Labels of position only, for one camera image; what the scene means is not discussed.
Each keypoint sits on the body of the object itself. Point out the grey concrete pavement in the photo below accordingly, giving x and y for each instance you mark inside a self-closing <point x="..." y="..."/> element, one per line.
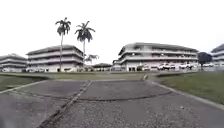
<point x="116" y="106"/>

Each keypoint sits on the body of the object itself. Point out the dark round tree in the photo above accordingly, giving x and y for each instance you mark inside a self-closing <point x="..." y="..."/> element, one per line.
<point x="204" y="57"/>

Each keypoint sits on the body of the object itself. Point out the row of parked cars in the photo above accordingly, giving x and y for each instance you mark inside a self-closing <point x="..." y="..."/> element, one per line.
<point x="173" y="66"/>

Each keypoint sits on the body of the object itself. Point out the white multi-storey building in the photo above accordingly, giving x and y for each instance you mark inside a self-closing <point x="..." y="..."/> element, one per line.
<point x="12" y="62"/>
<point x="55" y="58"/>
<point x="218" y="55"/>
<point x="156" y="55"/>

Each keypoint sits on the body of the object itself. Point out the tall palm tree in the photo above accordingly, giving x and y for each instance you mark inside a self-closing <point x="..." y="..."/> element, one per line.
<point x="62" y="40"/>
<point x="84" y="36"/>

